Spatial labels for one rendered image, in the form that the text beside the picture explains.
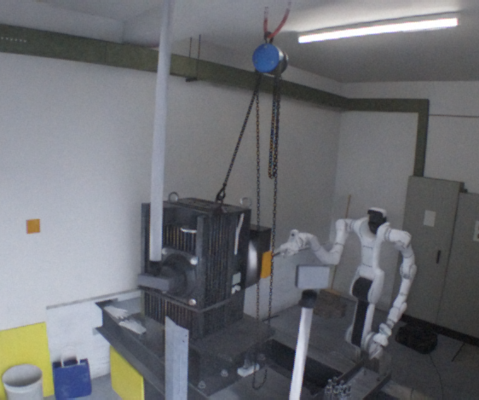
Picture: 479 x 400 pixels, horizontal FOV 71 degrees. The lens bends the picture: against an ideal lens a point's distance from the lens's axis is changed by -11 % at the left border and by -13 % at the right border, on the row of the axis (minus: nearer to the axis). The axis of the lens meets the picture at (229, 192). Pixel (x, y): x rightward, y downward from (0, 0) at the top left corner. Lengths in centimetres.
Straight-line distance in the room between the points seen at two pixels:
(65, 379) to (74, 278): 78
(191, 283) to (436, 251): 311
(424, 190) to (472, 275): 105
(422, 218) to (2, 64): 419
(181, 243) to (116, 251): 116
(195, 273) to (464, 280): 320
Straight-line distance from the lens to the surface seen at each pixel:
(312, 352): 266
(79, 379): 317
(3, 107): 267
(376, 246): 268
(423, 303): 470
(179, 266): 204
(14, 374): 311
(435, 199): 444
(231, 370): 237
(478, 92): 463
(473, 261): 443
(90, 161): 291
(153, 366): 271
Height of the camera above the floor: 200
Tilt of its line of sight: 8 degrees down
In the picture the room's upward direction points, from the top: 4 degrees clockwise
